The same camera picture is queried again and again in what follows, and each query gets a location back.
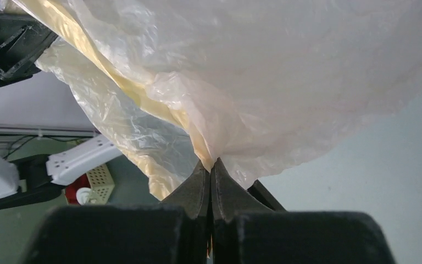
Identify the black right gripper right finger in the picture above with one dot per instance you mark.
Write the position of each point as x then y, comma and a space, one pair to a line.
247, 231

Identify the aluminium base extrusion rail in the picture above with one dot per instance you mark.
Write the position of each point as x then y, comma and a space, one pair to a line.
46, 131

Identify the cream perforated basket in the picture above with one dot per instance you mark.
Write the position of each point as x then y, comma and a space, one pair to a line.
101, 185

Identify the translucent cream plastic trash bag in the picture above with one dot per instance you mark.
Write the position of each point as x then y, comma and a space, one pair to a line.
262, 85

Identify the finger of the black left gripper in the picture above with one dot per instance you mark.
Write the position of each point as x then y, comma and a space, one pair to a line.
22, 40

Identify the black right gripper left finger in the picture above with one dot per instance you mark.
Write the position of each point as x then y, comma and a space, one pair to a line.
172, 231

